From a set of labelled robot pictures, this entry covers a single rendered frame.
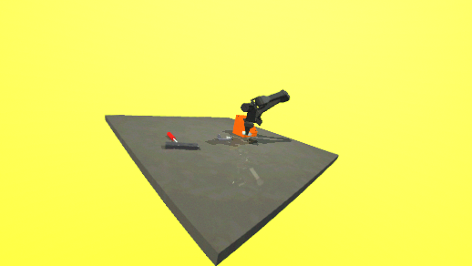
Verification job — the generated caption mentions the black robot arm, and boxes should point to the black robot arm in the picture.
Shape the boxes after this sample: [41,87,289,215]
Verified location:
[241,89,291,126]

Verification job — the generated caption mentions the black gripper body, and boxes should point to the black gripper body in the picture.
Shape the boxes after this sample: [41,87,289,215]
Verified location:
[244,112,256,128]

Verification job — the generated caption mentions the red-handled screwdriver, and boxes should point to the red-handled screwdriver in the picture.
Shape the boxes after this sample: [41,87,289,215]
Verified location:
[167,132,177,142]

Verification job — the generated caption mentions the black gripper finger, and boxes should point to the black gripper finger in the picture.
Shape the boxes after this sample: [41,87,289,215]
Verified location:
[244,126,251,136]

